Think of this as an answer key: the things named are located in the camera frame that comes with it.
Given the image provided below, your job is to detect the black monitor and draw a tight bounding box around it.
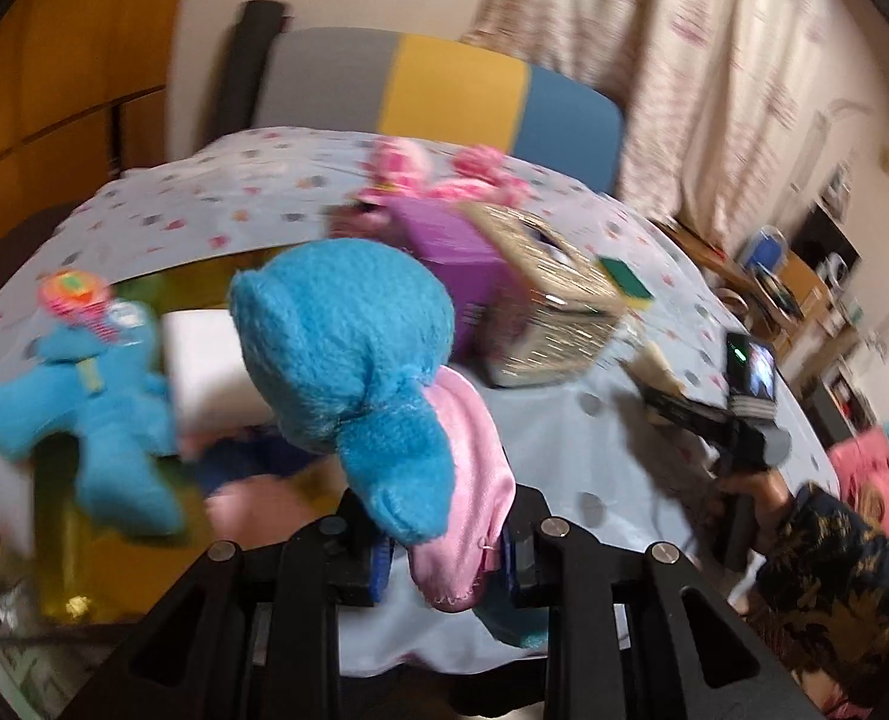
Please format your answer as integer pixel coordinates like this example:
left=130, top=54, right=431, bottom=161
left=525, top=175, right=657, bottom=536
left=793, top=202, right=861, bottom=278

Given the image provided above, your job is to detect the blue plush with lollipop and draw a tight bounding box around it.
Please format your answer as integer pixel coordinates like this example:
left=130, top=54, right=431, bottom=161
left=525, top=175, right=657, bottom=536
left=0, top=270, right=187, bottom=537

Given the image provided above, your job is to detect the wooden wardrobe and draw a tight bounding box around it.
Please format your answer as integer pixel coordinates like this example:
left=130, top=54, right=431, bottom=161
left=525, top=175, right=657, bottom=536
left=0, top=0, right=194, bottom=271

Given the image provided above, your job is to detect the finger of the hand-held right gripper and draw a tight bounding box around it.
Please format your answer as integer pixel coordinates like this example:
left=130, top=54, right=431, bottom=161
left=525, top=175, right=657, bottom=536
left=639, top=382, right=731, bottom=432

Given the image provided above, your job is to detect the green yellow sponge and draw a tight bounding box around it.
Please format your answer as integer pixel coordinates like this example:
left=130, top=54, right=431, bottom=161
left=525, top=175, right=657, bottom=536
left=596, top=255, right=654, bottom=308

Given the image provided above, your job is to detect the patterned curtain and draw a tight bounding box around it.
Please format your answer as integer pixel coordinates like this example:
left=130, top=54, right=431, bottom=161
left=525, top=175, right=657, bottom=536
left=463, top=0, right=851, bottom=256

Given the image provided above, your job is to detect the black-haired doll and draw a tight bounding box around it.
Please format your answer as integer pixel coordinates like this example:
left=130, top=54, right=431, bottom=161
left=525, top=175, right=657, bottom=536
left=190, top=427, right=341, bottom=552

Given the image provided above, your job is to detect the silver embossed tissue box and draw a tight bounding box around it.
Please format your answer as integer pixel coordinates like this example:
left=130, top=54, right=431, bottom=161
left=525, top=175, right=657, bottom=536
left=463, top=201, right=629, bottom=389

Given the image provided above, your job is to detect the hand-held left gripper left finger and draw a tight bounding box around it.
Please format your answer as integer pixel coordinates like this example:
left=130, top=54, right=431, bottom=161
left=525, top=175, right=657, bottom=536
left=65, top=491, right=397, bottom=720

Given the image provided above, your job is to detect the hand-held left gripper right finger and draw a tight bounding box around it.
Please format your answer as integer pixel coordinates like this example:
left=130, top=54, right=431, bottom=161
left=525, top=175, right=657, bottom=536
left=500, top=486, right=824, bottom=720

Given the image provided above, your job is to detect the light wooden desk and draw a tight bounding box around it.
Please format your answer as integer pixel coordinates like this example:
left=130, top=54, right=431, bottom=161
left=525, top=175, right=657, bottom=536
left=752, top=251, right=836, bottom=350

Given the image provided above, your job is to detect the grey beige reindeer plush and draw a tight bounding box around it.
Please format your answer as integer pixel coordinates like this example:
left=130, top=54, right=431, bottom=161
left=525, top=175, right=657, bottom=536
left=624, top=340, right=689, bottom=400

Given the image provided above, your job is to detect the pink quilt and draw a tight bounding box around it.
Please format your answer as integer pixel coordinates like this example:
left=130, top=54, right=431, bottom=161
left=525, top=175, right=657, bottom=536
left=827, top=424, right=889, bottom=515

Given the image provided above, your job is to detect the blue folding chair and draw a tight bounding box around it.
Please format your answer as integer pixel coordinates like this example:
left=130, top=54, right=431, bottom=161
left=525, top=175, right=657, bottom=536
left=740, top=225, right=791, bottom=275

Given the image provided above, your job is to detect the person's right forearm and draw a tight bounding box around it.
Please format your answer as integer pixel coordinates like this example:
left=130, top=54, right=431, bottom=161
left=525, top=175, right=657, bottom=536
left=744, top=484, right=889, bottom=720

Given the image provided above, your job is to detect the white rectangular block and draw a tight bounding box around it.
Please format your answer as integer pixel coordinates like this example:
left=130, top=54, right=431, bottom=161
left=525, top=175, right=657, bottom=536
left=161, top=307, right=273, bottom=440

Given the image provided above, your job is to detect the gold tin box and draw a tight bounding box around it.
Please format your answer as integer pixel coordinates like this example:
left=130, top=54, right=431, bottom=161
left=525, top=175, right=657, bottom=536
left=0, top=270, right=356, bottom=623

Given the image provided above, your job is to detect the pink spotted plush toy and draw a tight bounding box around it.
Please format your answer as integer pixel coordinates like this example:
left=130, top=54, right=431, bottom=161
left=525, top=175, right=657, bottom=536
left=430, top=146, right=531, bottom=205
left=358, top=139, right=446, bottom=203

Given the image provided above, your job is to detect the white shelf unit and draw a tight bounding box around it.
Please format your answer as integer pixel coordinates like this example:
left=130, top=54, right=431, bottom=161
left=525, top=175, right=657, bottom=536
left=808, top=330, right=889, bottom=451

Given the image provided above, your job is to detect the person's right hand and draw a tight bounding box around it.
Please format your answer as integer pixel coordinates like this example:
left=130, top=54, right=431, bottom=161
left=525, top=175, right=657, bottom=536
left=703, top=469, right=798, bottom=541

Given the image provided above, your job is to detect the purple box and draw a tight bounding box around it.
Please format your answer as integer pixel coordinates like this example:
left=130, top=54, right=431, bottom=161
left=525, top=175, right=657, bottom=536
left=385, top=199, right=521, bottom=361

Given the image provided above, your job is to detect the blue elephant plush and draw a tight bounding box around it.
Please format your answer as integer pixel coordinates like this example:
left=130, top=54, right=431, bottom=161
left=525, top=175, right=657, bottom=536
left=230, top=240, right=551, bottom=650

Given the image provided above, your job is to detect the grey yellow blue chair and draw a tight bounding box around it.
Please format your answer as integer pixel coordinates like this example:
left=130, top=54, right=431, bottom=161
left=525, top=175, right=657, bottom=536
left=253, top=26, right=626, bottom=196

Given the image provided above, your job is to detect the wooden side table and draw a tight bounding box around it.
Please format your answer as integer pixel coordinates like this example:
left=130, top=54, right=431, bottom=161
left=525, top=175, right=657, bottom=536
left=650, top=217, right=749, bottom=301

